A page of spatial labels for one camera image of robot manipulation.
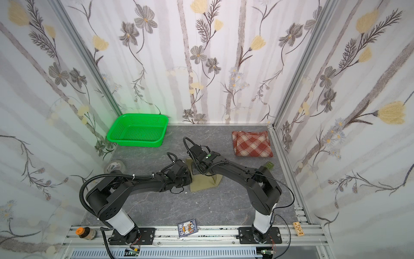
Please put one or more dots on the white slotted cable duct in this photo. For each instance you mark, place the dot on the white slotted cable duct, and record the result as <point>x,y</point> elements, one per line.
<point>187,253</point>

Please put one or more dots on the clear tape roll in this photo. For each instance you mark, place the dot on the clear tape roll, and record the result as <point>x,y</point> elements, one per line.
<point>115,167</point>

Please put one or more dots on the olive khaki skirt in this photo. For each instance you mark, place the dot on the olive khaki skirt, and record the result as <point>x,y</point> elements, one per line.
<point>201,182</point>

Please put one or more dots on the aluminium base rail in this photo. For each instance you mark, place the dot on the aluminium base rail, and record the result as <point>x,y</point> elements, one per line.
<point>227,236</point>

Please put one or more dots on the red plaid skirt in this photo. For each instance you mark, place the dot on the red plaid skirt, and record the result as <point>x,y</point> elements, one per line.
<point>252,144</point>

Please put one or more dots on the green plastic basket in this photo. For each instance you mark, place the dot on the green plastic basket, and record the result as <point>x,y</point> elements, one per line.
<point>138,130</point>

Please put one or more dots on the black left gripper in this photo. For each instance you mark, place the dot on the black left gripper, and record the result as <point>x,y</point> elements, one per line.
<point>184,175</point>

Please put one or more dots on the small wooden block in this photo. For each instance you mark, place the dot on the small wooden block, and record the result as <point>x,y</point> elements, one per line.
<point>298,228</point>

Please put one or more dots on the blue patterned card box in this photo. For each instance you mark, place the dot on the blue patterned card box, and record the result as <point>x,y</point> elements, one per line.
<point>187,228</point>

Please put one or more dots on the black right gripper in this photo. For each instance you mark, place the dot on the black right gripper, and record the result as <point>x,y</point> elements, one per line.
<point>197,161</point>

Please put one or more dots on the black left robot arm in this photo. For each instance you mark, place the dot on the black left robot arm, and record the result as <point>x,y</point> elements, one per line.
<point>104,196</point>

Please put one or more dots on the small green box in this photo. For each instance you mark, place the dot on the small green box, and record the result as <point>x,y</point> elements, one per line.
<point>269,165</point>

